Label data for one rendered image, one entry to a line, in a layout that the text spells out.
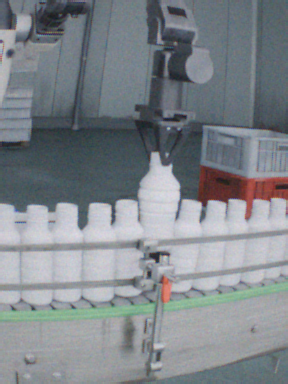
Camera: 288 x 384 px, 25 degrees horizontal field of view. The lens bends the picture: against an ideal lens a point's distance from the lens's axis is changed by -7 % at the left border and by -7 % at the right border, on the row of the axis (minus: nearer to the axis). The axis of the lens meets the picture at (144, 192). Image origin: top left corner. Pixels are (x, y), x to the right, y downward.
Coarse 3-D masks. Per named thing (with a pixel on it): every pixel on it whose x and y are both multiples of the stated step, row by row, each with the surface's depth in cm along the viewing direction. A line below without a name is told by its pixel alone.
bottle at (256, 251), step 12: (264, 204) 131; (252, 216) 132; (264, 216) 131; (252, 228) 131; (264, 228) 130; (252, 240) 131; (264, 240) 131; (252, 252) 131; (264, 252) 132; (252, 264) 132; (252, 276) 132
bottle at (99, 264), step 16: (96, 208) 113; (96, 224) 113; (96, 240) 112; (112, 240) 114; (96, 256) 113; (112, 256) 115; (96, 272) 114; (112, 272) 115; (96, 288) 114; (112, 288) 116
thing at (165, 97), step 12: (156, 84) 116; (168, 84) 115; (180, 84) 116; (156, 96) 116; (168, 96) 115; (180, 96) 117; (144, 108) 118; (156, 108) 115; (168, 108) 116; (180, 108) 118
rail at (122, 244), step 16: (128, 240) 115; (160, 240) 118; (176, 240) 119; (192, 240) 121; (208, 240) 123; (224, 240) 125; (192, 272) 123; (208, 272) 125; (224, 272) 127; (240, 272) 129; (0, 288) 104; (16, 288) 105; (32, 288) 107; (48, 288) 109; (64, 288) 110; (80, 288) 112
